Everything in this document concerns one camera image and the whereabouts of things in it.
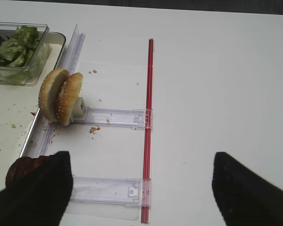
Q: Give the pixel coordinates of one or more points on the stack of meat patties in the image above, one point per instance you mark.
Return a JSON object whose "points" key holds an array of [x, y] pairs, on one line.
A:
{"points": [[28, 172]]}

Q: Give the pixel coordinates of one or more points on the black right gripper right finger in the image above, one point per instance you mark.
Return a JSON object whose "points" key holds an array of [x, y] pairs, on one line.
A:
{"points": [[243, 197]]}

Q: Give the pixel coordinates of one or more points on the clear long right tray guide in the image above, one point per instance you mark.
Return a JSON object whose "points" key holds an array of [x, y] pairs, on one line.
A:
{"points": [[42, 130]]}

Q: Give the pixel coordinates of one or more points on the sesame bun half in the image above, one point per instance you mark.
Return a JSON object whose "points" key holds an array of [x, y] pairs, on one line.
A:
{"points": [[67, 96], [49, 90]]}

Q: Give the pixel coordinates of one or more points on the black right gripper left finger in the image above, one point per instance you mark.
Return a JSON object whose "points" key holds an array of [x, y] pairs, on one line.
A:
{"points": [[42, 205]]}

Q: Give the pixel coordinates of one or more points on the clear rail holding patties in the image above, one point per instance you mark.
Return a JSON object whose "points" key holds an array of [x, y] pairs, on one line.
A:
{"points": [[129, 191]]}

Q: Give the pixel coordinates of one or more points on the green lettuce leaves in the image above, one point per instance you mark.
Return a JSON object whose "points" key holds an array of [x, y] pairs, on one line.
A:
{"points": [[19, 48]]}

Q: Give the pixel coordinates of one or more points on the white metal tray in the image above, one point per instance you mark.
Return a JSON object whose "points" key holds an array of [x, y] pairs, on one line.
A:
{"points": [[19, 103]]}

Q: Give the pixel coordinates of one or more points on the sesame bun half left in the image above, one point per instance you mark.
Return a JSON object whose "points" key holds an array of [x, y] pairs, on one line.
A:
{"points": [[49, 90]]}

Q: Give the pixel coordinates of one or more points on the red right boundary strip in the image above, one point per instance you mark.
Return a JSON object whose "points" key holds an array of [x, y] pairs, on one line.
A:
{"points": [[145, 209]]}

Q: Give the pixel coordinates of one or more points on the clear plastic salad container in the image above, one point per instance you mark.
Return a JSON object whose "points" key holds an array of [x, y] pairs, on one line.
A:
{"points": [[29, 74]]}

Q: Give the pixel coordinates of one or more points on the sesame bun half right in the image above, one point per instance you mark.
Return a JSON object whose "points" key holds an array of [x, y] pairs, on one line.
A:
{"points": [[67, 96]]}

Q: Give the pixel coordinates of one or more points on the clear rail holding buns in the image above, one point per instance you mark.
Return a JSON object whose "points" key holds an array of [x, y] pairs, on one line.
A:
{"points": [[114, 117]]}

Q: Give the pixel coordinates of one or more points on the white pusher block bun rail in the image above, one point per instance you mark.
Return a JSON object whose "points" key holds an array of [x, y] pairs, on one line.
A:
{"points": [[79, 110]]}

